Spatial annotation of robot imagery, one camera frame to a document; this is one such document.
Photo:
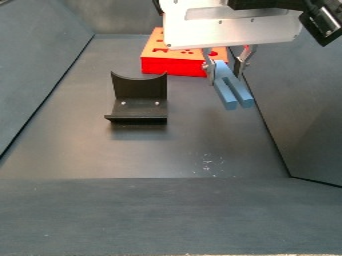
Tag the blue slotted double-square peg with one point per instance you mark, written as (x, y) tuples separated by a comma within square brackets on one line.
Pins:
[(230, 88)]

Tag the black curved cradle stand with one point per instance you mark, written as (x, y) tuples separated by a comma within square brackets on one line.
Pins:
[(141, 99)]

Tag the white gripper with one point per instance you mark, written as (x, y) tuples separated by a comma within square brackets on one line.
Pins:
[(208, 23)]

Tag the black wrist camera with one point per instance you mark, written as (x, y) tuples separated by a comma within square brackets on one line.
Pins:
[(323, 20)]

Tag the red shape-sorting board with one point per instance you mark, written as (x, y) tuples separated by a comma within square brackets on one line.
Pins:
[(160, 60)]

